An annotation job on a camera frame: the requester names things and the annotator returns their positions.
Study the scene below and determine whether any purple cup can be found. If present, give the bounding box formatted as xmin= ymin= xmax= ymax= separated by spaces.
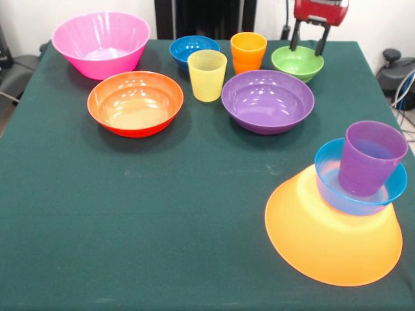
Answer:
xmin=338 ymin=120 xmax=409 ymax=197

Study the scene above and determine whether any purple bowl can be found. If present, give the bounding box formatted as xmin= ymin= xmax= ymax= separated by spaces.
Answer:
xmin=221 ymin=69 xmax=316 ymax=135

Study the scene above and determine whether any black hanging power cable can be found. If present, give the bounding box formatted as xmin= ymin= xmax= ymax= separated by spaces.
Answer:
xmin=280 ymin=0 xmax=298 ymax=41

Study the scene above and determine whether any yellow cup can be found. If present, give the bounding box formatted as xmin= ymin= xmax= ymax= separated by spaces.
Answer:
xmin=187 ymin=49 xmax=228 ymax=103

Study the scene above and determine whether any light blue bowl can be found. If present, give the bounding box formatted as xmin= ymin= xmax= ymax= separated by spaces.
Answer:
xmin=314 ymin=137 xmax=409 ymax=217

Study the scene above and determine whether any bundle of floor cables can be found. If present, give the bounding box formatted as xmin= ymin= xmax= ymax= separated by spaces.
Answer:
xmin=390 ymin=71 xmax=415 ymax=143

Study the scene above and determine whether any large yellow-orange bowl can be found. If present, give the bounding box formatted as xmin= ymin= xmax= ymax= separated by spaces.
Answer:
xmin=264 ymin=163 xmax=404 ymax=288

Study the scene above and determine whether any orange cup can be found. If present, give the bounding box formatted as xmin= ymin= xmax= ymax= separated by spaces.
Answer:
xmin=230 ymin=31 xmax=268 ymax=75

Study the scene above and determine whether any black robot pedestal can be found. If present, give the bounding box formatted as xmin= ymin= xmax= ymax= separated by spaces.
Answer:
xmin=154 ymin=0 xmax=257 ymax=40

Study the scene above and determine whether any dark blue bowl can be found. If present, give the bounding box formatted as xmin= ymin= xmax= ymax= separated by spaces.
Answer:
xmin=169 ymin=35 xmax=221 ymax=75

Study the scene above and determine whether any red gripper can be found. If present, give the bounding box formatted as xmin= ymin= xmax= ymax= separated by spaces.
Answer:
xmin=289 ymin=0 xmax=350 ymax=57

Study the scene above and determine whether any green bowl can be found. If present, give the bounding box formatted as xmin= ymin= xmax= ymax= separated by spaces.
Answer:
xmin=270 ymin=45 xmax=325 ymax=84

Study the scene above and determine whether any pink bowl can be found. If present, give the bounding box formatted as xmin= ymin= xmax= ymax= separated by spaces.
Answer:
xmin=51 ymin=11 xmax=152 ymax=81

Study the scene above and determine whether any red bowl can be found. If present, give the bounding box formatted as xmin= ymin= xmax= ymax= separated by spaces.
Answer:
xmin=86 ymin=70 xmax=185 ymax=139

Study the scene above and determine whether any dark green tablecloth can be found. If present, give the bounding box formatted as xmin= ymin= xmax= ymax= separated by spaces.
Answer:
xmin=0 ymin=39 xmax=415 ymax=311

